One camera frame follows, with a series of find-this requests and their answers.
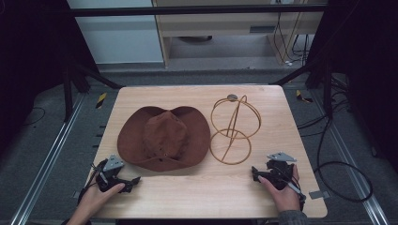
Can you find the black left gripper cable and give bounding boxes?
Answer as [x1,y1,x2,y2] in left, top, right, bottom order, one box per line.
[77,158,109,204]

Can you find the black looped floor cable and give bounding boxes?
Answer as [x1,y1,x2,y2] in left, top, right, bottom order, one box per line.
[296,107,375,203]

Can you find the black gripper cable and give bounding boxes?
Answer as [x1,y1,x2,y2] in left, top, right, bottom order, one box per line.
[77,158,109,204]
[286,179,308,211]

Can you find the person's right hand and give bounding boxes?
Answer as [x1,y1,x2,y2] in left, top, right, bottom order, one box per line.
[257,164,303,214]

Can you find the aluminium floor rail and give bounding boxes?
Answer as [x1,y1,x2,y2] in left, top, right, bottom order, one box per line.
[8,93,86,225]
[312,89,390,225]

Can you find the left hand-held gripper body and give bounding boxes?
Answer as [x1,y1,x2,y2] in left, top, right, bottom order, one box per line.
[95,154,127,193]

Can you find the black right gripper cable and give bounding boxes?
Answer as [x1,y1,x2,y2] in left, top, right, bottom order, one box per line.
[286,179,308,211]

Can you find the grey tape piece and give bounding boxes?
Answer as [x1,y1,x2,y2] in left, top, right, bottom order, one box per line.
[308,189,331,201]

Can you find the white cabinet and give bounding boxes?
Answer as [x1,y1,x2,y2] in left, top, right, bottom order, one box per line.
[67,0,165,66]

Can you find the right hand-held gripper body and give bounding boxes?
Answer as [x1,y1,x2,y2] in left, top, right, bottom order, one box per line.
[258,151,299,191]

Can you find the person's left hand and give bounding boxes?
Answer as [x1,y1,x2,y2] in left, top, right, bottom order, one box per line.
[76,182,127,219]

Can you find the black metal stand strut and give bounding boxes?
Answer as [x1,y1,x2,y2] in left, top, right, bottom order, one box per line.
[269,57,334,120]
[61,57,125,124]

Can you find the black metal frame bar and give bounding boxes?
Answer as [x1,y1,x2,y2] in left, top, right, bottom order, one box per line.
[67,4,329,18]

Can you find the brown cowboy hat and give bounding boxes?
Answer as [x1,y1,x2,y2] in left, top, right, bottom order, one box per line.
[116,105,211,173]

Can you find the black curtain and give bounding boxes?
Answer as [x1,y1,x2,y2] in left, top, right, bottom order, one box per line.
[304,0,398,174]
[0,0,100,158]

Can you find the gold wire hat stand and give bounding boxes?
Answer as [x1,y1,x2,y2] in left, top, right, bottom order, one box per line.
[208,94,263,166]

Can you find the black cables under desk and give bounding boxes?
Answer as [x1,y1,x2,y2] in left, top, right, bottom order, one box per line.
[271,11,312,68]

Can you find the black yellow striped tape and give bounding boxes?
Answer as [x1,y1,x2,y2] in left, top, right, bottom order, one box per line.
[295,89,314,104]
[95,92,108,110]

